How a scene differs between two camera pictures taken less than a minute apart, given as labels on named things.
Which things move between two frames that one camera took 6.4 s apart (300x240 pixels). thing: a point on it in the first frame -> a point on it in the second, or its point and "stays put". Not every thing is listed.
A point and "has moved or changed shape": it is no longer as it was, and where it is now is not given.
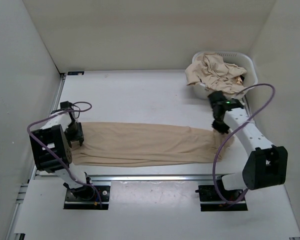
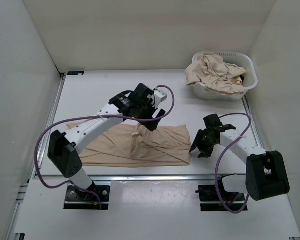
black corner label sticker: (75, 73) stays put
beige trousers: (107, 144) has moved or changed shape
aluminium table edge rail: (134, 178) stays put
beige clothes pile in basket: (216, 75) stays put
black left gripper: (78, 136) -> (151, 125)
